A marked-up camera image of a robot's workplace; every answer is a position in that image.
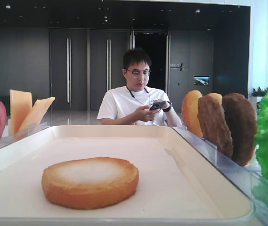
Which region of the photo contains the potted green plant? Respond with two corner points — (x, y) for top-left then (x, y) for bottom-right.
(251, 86), (268, 97)

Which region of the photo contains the inner brown meat patty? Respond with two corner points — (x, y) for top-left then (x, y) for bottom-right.
(198, 95), (234, 158)

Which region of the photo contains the white rectangular tray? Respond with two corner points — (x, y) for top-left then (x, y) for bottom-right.
(0, 126), (254, 226)

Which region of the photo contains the wall display screen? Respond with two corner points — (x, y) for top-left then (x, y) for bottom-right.
(193, 76), (209, 86)

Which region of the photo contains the left clear acrylic rail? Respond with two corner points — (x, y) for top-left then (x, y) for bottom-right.
(0, 122), (49, 149)

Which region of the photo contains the outer brown meat patty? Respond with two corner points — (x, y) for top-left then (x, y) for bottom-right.
(222, 93), (258, 166)

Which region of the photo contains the brown meat patty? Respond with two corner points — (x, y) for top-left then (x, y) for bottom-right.
(222, 93), (258, 166)
(198, 95), (234, 158)

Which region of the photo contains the bread slice on tray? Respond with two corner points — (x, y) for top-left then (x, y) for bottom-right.
(41, 157), (139, 210)

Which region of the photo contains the seated man white shirt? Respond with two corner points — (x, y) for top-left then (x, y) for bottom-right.
(97, 48), (182, 127)

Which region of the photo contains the clear acrylic rail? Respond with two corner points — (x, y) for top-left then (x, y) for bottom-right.
(0, 122), (49, 149)
(174, 126), (268, 226)

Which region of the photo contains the right clear acrylic rail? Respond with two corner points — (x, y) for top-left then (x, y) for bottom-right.
(174, 126), (268, 226)

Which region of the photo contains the inner bun half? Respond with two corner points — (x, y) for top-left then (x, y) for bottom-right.
(182, 90), (203, 138)

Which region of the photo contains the black smartphone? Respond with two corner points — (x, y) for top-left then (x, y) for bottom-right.
(149, 101), (165, 111)

